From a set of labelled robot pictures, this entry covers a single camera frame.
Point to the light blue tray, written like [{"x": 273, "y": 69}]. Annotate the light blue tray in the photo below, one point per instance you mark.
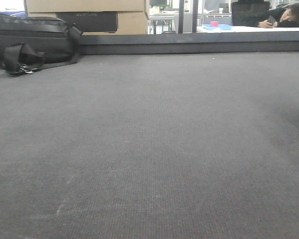
[{"x": 218, "y": 27}]

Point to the white background table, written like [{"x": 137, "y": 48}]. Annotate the white background table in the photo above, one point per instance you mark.
[{"x": 200, "y": 29}]

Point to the upper cardboard box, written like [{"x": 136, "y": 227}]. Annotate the upper cardboard box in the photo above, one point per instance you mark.
[{"x": 86, "y": 5}]

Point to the black vertical pole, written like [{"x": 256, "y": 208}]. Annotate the black vertical pole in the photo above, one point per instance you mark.
[{"x": 181, "y": 16}]

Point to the black smartphone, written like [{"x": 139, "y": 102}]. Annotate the black smartphone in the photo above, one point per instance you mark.
[{"x": 271, "y": 20}]

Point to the black fabric shoulder bag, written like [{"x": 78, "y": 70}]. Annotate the black fabric shoulder bag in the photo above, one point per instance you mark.
[{"x": 30, "y": 44}]

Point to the black raised conveyor edge rail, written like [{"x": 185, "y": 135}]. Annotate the black raised conveyor edge rail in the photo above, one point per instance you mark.
[{"x": 190, "y": 43}]

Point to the person in black resting head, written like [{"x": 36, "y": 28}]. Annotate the person in black resting head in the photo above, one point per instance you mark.
[{"x": 285, "y": 17}]

